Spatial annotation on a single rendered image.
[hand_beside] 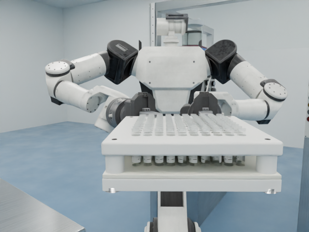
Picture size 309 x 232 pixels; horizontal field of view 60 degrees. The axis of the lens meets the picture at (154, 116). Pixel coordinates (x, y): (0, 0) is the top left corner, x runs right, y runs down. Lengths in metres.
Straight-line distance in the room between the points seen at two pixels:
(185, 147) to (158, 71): 0.67
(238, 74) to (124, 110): 0.53
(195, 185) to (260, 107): 0.57
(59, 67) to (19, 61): 5.83
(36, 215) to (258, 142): 0.44
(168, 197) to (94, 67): 0.56
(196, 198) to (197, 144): 1.79
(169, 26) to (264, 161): 0.79
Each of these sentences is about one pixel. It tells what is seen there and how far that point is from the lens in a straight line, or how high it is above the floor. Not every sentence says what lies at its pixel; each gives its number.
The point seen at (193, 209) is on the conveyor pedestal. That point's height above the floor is 0.15.
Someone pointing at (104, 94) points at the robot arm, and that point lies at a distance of 0.82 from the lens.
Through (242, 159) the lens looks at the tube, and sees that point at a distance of 0.42.
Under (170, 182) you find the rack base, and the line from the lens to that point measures 0.38.
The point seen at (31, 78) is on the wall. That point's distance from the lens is 6.89.
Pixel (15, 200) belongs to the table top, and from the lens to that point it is 0.70.
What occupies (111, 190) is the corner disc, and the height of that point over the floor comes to 0.99.
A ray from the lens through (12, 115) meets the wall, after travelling 6.66.
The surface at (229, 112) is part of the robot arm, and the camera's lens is 0.86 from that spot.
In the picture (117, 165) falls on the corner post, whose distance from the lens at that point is 0.38.
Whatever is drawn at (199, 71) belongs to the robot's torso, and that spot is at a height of 1.17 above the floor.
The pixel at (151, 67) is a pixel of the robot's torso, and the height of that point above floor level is 1.19.
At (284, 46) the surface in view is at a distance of 1.62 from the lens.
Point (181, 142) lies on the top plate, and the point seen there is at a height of 1.06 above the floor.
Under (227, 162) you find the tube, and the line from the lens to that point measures 0.42.
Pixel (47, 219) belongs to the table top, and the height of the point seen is 0.88.
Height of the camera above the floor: 1.15
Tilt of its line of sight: 8 degrees down
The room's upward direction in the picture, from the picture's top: straight up
